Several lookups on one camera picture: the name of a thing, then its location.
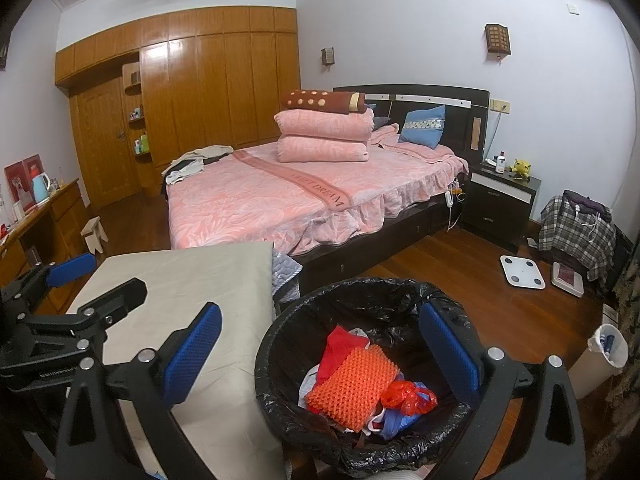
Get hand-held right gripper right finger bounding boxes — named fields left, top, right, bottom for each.
left=417, top=297, right=587, bottom=480

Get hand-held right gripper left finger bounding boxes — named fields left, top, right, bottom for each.
left=54, top=301, right=223, bottom=480

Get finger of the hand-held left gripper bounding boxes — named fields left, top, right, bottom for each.
left=22, top=279, right=148, bottom=351
left=0, top=253, right=97, bottom=311

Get red plastic bag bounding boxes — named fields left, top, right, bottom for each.
left=382, top=380, right=438, bottom=417

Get blue plastic bag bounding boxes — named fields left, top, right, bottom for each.
left=382, top=385, right=432, bottom=433

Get orange knitted cloth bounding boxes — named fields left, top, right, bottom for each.
left=305, top=346, right=402, bottom=433

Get black lined trash bin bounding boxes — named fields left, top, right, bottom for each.
left=255, top=276, right=506, bottom=478

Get small wooden stool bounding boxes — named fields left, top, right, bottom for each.
left=81, top=216, right=110, bottom=255

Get wooden sideboard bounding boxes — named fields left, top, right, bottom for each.
left=0, top=178, right=86, bottom=316

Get light blue kettle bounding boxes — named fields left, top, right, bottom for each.
left=31, top=171, right=51, bottom=203

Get red picture box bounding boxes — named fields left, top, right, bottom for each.
left=5, top=155, right=43, bottom=211

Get white bathroom scale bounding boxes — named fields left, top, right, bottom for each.
left=500, top=255, right=546, bottom=290

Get grey quilted pad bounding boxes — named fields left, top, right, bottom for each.
left=270, top=252, right=304, bottom=306

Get wooden door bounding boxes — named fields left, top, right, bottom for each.
left=70, top=77, right=141, bottom=211

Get beige garment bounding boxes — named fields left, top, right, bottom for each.
left=162, top=145, right=235, bottom=184

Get white tray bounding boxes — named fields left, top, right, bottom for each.
left=551, top=261, right=584, bottom=297

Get dark nightstand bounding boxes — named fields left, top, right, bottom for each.
left=460, top=161, right=542, bottom=255

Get small white bin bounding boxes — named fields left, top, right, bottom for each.
left=569, top=323, right=629, bottom=401

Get plaid cloth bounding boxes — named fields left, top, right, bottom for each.
left=539, top=195, right=617, bottom=283

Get pink bedspread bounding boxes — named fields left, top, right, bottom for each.
left=166, top=137, right=470, bottom=256

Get dark patterned cloth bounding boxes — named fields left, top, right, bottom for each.
left=602, top=240, right=640, bottom=461

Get wooden corner shelf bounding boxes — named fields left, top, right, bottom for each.
left=121, top=57, right=153, bottom=196

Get dark purple garment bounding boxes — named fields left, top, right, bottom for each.
left=564, top=190, right=613, bottom=221

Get dark wooden bed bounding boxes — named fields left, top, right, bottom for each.
left=167, top=84, right=491, bottom=273

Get small pink blanket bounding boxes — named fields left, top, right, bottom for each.
left=370, top=124, right=401, bottom=150

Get blue cushion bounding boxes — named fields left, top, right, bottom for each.
left=398, top=105, right=447, bottom=150

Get pink folded quilt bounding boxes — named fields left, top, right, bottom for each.
left=276, top=135, right=372, bottom=163

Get wooden wardrobe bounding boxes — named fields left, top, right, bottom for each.
left=54, top=5, right=301, bottom=196

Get stacked pink pillows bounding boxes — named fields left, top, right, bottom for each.
left=274, top=107, right=375, bottom=142

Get brown dotted bolster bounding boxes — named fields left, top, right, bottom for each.
left=280, top=89, right=367, bottom=113

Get white corded controller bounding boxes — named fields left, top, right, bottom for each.
left=445, top=179, right=463, bottom=232

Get large wooden wall lamp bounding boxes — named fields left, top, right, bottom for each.
left=484, top=23, right=512, bottom=56

